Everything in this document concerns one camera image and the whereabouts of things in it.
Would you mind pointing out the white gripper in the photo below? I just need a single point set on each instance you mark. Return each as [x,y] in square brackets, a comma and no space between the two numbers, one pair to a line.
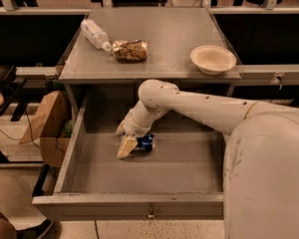
[132,128]

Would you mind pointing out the blue pepsi can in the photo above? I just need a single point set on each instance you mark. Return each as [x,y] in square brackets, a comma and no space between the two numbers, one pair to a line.
[145,143]

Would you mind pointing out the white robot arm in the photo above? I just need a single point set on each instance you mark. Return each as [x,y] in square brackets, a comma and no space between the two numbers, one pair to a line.
[261,161]

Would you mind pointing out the open grey drawer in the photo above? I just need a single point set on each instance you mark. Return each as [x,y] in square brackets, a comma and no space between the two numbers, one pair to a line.
[181,178]

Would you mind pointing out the small metal drawer knob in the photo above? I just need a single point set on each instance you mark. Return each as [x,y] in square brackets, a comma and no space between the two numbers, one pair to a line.
[151,214]

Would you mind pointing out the grey cabinet counter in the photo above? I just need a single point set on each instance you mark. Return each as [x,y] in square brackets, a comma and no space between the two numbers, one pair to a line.
[171,33]

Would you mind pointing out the brown cardboard box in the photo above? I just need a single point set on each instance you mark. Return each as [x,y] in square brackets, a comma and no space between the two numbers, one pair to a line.
[46,125]

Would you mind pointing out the brown snack bag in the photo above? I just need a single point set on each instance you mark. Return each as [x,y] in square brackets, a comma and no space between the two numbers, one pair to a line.
[130,51]

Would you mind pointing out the clear plastic water bottle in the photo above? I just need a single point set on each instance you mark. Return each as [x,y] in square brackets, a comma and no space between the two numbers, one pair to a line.
[96,35]

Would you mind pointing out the white paper bowl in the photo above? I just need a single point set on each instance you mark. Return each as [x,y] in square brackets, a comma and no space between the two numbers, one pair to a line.
[213,60]

